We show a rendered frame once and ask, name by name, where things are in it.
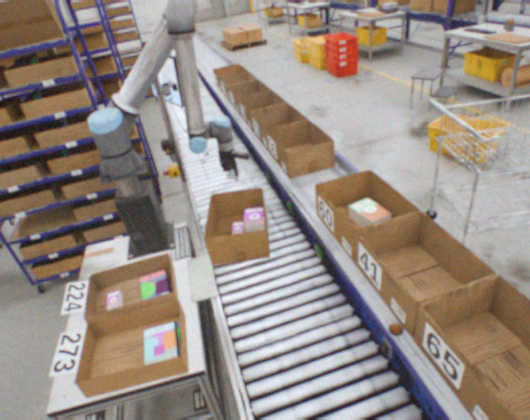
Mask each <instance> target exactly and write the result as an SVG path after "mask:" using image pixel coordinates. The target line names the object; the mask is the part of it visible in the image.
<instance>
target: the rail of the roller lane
mask: <svg viewBox="0 0 530 420"><path fill-rule="evenodd" d="M186 184H187V186H186ZM186 184H185V183H183V187H184V191H185V195H186V199H187V203H188V207H189V211H190V215H191V219H192V223H193V228H194V232H195V236H196V240H197V244H198V248H199V252H200V256H201V257H203V256H206V255H208V252H207V248H206V244H205V240H204V237H203V233H202V230H201V225H200V222H199V219H198V214H197V211H196V208H195V203H194V200H193V197H192V194H191V190H190V186H189V182H186ZM217 291H218V287H217ZM211 301H212V305H213V308H214V312H215V316H216V321H217V325H218V329H219V333H220V337H221V340H222V344H223V349H224V353H225V357H226V361H227V365H228V368H229V372H230V376H231V381H232V385H233V388H234V392H235V396H236V400H237V404H238V408H239V415H240V420H254V418H253V415H252V412H251V407H250V405H249V401H248V397H247V394H246V390H245V387H244V383H243V380H242V377H241V372H240V369H239V366H238V363H237V359H236V355H235V351H234V349H233V344H232V340H231V338H230V334H229V330H228V327H227V324H226V319H225V316H224V313H223V308H222V303H221V298H220V294H219V291H218V296H217V297H213V298H211ZM239 389H240V390H241V393H242V395H243V398H244V402H245V407H246V410H245V412H246V415H245V412H244V409H243V406H242V404H241V401H240V397H239Z"/></svg>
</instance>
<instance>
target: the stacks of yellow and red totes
mask: <svg viewBox="0 0 530 420"><path fill-rule="evenodd" d="M358 39H359V37H358V36H355V35H352V34H348V33H345V32H343V33H338V34H333V35H328V36H320V37H315V38H312V37H307V38H302V39H297V40H292V42H293V45H292V47H293V51H294V57H295V59H296V60H297V61H298V62H299V63H300V64H306V63H310V66H313V67H315V68H317V69H319V70H325V69H326V71H327V72H329V73H331V74H333V75H334V76H336V77H338V78H341V77H346V76H350V75H355V74H357V67H358V60H359V58H358V57H357V53H359V51H358V50H357V48H358V47H359V44H357V40H358ZM357 75H358V74H357Z"/></svg>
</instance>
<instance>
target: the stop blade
mask: <svg viewBox="0 0 530 420"><path fill-rule="evenodd" d="M350 317H351V313H349V314H346V315H343V316H340V317H337V318H334V319H331V320H328V321H325V322H323V323H320V324H317V325H315V326H312V327H309V328H306V329H303V330H300V331H297V332H294V333H291V334H288V335H285V336H282V337H279V338H276V339H275V340H272V341H269V342H263V343H260V344H257V345H254V346H251V347H248V348H245V349H242V350H240V353H241V354H244V353H247V352H250V351H253V350H256V349H258V348H261V347H264V346H267V345H270V344H273V343H275V342H280V341H284V340H287V339H289V338H292V337H295V336H298V335H301V334H304V333H307V332H310V331H313V330H316V329H319V328H322V327H323V326H326V325H329V324H332V323H335V322H338V321H341V320H344V319H347V318H350Z"/></svg>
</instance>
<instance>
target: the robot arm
mask: <svg viewBox="0 0 530 420"><path fill-rule="evenodd" d="M196 11H197V7H196V4H195V2H194V0H168V2H167V5H166V9H165V11H164V12H163V14H162V15H161V19H160V20H159V22H158V24H157V26H156V28H155V30H154V31H153V33H152V35H151V36H150V38H149V40H148V41H147V43H146V45H145V47H144V49H143V51H142V52H141V54H140V56H139V58H138V60H137V61H136V62H135V64H134V66H133V68H132V70H131V72H130V74H129V77H128V79H127V81H126V83H125V84H124V86H123V88H122V90H121V91H120V93H115V94H113V96H112V98H111V99H110V101H109V103H108V105H107V107H106V108H104V109H100V111H96V112H94V113H93V114H91V115H90V116H89V118H88V123H89V128H90V130H91V131H92V136H93V138H94V141H95V143H96V146H97V148H98V151H99V153H100V156H101V169H102V172H103V174H104V175H105V176H108V177H119V176H124V175H127V174H130V173H132V172H134V171H135V170H136V169H138V168H139V167H140V165H141V160H140V157H139V156H138V155H137V154H136V152H135V151H134V150H133V148H132V145H131V142H130V139H129V133H130V131H131V129H132V127H133V126H134V124H135V122H136V120H137V119H138V117H139V115H141V113H142V109H141V107H140V106H141V104H142V103H143V101H144V99H145V97H146V96H147V94H148V92H149V91H150V89H151V87H152V84H153V82H154V80H156V78H157V76H158V74H159V73H160V71H161V69H162V67H163V66H164V64H165V62H166V61H167V59H168V57H169V55H170V54H171V52H172V51H173V50H174V51H175V57H176V63H177V69H178V74H179V80H180V86H181V91H182V103H183V108H184V114H185V120H186V126H187V134H188V140H189V143H188V146H189V149H190V150H191V151H192V152H193V153H196V154H202V153H204V152H205V151H206V150H207V148H208V139H216V138H217V146H218V149H217V152H218V157H219V158H218V159H219V163H221V164H220V167H222V170H223V172H228V171H229V172H228V173H226V177H227V179H228V180H235V182H236V183H237V181H238V170H237V163H236V160H235V159H236V158H239V159H243V160H249V157H250V156H249V154H248V153H245V152H239V151H235V150H234V147H235V143H234V138H233V134H232V129H231V123H230V119H229V118H228V117H226V116H218V117H214V118H213V119H212V121H208V122H205V120H204V113H203V106H202V100H201V93H200V86H199V79H198V72H197V66H196V59H195V45H194V38H193V37H194V35H195V33H196V25H195V15H196Z"/></svg>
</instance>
